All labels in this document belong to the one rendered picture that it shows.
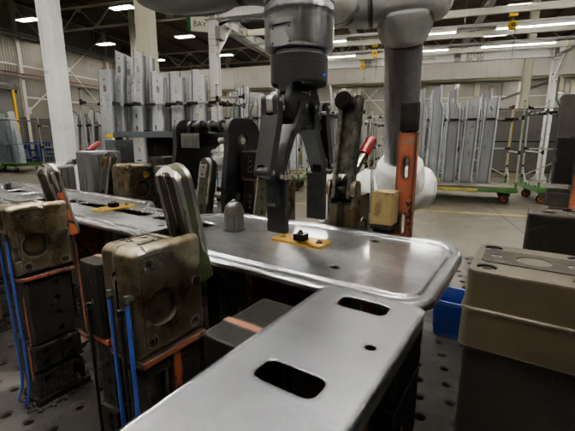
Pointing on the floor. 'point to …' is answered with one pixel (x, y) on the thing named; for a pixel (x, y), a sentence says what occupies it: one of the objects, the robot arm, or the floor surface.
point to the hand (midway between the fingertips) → (298, 209)
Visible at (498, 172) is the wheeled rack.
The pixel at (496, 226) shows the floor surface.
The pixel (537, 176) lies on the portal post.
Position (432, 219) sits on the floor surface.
